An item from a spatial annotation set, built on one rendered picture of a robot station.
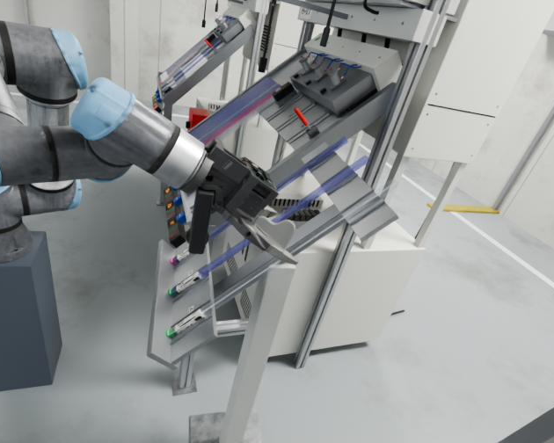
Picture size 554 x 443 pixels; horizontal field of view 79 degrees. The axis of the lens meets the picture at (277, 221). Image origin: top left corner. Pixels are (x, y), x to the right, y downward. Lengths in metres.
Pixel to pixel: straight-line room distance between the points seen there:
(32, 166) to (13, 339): 0.94
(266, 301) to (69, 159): 0.49
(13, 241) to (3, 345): 0.38
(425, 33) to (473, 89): 0.31
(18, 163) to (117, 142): 0.12
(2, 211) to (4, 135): 0.63
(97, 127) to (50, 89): 0.45
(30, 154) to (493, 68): 1.19
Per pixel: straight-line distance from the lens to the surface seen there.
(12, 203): 1.14
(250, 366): 0.98
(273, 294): 0.79
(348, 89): 1.04
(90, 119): 0.46
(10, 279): 1.23
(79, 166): 0.54
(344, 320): 1.58
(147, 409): 1.47
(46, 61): 0.87
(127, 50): 4.93
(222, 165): 0.48
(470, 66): 1.22
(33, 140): 0.53
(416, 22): 1.02
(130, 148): 0.46
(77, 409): 1.51
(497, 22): 1.25
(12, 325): 1.36
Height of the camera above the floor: 1.27
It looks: 29 degrees down
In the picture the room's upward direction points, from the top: 14 degrees clockwise
